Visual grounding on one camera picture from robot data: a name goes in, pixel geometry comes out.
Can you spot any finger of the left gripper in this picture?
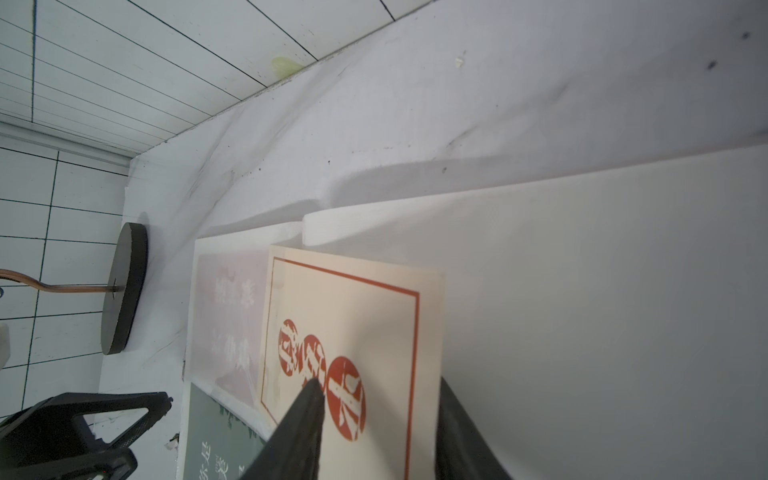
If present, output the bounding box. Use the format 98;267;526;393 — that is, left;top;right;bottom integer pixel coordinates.
1;392;173;479

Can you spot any cream framed card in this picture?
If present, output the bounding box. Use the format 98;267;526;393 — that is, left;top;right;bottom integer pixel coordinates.
257;246;445;479

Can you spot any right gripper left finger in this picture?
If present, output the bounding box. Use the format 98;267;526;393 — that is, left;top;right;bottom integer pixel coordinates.
241;379;325;480

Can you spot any green card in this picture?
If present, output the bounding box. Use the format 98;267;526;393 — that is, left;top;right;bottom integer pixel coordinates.
177;383;265;480

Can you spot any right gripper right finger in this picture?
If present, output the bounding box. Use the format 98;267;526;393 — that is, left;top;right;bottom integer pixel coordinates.
435;378;512;480

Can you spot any metal jewelry stand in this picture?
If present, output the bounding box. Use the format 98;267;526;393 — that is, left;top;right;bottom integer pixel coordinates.
1;222;149;355

